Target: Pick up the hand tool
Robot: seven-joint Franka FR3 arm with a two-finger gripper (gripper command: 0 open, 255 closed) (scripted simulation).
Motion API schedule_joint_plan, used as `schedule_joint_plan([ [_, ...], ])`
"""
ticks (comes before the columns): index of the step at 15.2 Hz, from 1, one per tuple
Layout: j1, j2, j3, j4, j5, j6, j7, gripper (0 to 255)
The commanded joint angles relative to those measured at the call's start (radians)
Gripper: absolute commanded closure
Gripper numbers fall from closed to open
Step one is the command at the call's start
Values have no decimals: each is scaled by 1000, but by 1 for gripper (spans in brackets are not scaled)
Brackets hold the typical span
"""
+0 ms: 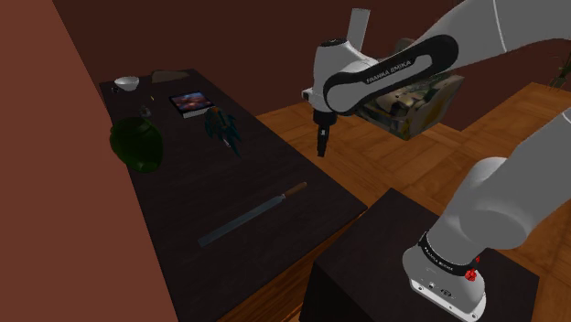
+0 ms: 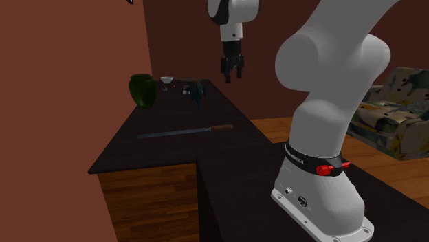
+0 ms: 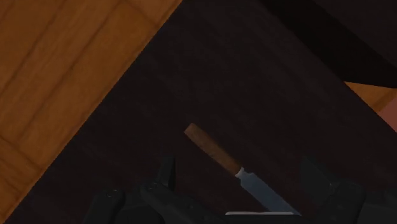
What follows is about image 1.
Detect teal toy figure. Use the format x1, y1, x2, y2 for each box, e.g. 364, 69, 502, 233
203, 105, 244, 158

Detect dark robot stand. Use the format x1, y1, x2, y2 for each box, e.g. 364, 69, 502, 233
298, 187, 541, 322

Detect dark wooden table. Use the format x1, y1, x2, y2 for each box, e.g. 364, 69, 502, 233
98, 68, 369, 322

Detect book with colourful cover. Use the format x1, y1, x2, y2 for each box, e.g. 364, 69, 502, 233
167, 91, 216, 120

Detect flat grey angular plate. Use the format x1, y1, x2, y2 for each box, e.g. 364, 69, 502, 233
150, 69, 191, 85

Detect dark green round vase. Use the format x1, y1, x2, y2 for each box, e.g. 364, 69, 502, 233
108, 116, 165, 175

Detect white bowl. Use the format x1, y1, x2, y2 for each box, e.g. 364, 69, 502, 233
113, 75, 141, 93

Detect dark green houseplant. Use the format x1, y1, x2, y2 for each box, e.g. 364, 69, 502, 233
547, 52, 571, 91

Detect long knife with brown handle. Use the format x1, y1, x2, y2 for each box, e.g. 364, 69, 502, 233
197, 180, 309, 249

